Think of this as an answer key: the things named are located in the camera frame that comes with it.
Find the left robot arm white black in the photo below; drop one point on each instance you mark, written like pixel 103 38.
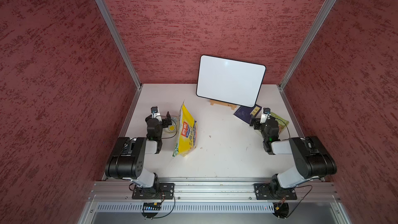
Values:
pixel 126 161

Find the patterned breakfast bowl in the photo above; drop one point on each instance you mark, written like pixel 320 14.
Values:
pixel 172 129

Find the yellow oats bag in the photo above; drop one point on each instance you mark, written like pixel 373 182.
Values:
pixel 187 133

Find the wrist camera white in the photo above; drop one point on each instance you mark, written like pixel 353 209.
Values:
pixel 155 113
pixel 265 115

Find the aluminium front rail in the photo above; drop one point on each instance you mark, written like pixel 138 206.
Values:
pixel 216 189

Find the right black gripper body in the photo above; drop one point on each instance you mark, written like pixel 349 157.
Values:
pixel 256 122

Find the dark purple book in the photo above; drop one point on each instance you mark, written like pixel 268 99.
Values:
pixel 247 113

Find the right corner aluminium post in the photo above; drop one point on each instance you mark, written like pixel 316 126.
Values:
pixel 317 24

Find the green treehouse book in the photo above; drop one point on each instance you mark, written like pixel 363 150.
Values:
pixel 282 123

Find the white board black frame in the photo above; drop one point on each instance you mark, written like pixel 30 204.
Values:
pixel 230 81

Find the left corner aluminium post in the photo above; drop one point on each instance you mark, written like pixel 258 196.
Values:
pixel 103 8

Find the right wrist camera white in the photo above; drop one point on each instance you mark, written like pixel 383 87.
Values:
pixel 265 115

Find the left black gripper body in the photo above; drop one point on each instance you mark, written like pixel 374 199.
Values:
pixel 167 122

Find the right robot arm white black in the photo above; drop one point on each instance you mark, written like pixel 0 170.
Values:
pixel 311 160

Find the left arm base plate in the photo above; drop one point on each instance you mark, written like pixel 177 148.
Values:
pixel 162 191

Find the wooden easel stand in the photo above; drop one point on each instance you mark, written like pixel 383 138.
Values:
pixel 214 102

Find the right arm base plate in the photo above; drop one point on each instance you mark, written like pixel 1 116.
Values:
pixel 268 191

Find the corner aluminium post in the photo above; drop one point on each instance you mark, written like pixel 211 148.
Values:
pixel 317 24
pixel 103 8

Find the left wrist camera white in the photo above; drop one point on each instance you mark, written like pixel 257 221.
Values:
pixel 155 113

